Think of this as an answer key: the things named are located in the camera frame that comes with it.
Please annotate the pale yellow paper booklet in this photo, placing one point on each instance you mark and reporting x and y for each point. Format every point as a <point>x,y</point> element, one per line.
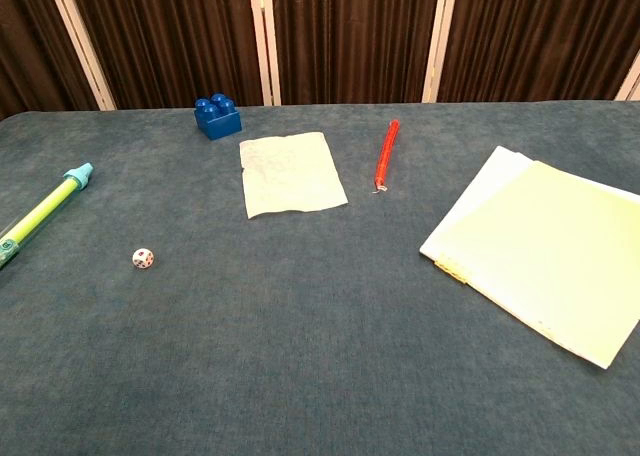
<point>540,251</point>

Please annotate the green and teal tube toy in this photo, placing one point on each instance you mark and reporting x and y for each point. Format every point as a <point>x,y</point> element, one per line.
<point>45,209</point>

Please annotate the blue toy building brick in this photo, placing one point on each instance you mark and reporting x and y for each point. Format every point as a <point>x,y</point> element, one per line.
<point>218,118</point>

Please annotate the red transparent plastic tube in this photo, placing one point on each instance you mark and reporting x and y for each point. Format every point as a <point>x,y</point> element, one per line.
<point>387,152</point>

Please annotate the crumpled white paper sheet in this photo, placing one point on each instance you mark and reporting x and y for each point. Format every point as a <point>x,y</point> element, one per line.
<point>290,174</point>

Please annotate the dark brown folding screen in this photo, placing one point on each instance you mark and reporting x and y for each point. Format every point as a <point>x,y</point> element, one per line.
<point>345,36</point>

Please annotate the small white die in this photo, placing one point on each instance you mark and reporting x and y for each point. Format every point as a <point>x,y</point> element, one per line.
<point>143,259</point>

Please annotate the blue table cloth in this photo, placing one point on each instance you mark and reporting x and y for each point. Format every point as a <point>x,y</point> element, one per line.
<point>300,336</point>

